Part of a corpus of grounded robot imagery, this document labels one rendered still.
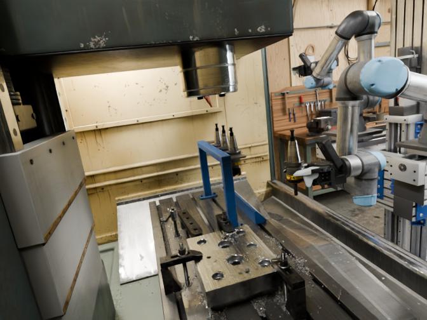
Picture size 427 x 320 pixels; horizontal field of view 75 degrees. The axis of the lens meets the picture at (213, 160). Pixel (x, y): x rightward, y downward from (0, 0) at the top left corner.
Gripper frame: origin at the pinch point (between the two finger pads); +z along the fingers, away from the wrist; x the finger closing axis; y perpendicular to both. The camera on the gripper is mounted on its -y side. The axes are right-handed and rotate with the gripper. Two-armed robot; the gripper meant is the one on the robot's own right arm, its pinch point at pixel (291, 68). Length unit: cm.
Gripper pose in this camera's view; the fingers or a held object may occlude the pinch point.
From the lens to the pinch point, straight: 226.0
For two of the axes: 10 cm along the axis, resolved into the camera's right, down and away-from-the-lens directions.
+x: 8.3, -3.5, 4.4
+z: -5.1, -1.4, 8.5
